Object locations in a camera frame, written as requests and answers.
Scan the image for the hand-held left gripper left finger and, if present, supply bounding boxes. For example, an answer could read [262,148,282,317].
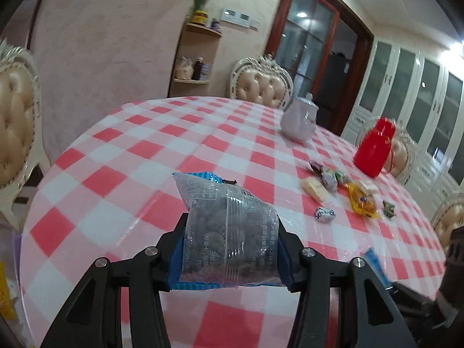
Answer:
[40,214,189,348]

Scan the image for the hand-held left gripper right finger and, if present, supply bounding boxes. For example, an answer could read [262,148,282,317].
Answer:
[277,223,417,348]

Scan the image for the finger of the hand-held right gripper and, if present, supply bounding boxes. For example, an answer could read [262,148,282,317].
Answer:
[389,280,447,335]

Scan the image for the blue white snack packet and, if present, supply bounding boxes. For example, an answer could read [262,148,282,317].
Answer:
[363,247,393,291]

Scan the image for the clear blue striped cookie packet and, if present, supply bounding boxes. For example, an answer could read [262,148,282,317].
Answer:
[173,172,286,291]

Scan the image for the small blue white candy packet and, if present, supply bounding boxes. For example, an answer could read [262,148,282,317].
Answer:
[314,206,336,224]

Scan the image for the cream sandwich snack packet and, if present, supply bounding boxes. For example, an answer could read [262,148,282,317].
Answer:
[302,177,333,202]

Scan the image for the silver wrapped candy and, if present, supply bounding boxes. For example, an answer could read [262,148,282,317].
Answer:
[321,168,340,191]

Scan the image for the yellow tray bread packet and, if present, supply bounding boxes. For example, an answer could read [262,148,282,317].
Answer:
[347,183,382,219]

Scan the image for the red white checkered tablecloth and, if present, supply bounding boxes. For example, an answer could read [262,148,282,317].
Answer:
[19,96,447,348]

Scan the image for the red thermos jug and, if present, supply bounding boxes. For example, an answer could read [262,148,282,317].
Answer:
[353,117,398,178]

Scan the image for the white floral teapot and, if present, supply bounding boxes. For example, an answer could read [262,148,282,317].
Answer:
[281,92,320,144]

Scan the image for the large yellow bread packet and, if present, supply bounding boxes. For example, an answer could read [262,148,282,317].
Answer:
[0,261,18,322]

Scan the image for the white glass-door cabinets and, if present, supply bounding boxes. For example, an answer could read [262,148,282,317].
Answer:
[342,38,464,204]

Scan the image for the white powder bag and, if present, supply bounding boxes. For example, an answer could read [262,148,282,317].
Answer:
[175,56,193,81]

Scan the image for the wooden corner shelf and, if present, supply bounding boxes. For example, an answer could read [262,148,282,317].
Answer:
[168,22,222,98]

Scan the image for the dark wood glass door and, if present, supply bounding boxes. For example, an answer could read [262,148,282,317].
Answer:
[264,0,375,137]

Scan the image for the yellow jar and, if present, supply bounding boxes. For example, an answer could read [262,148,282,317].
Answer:
[190,10,209,27]

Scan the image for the wall switch panel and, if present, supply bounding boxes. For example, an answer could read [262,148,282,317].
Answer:
[220,8,260,30]

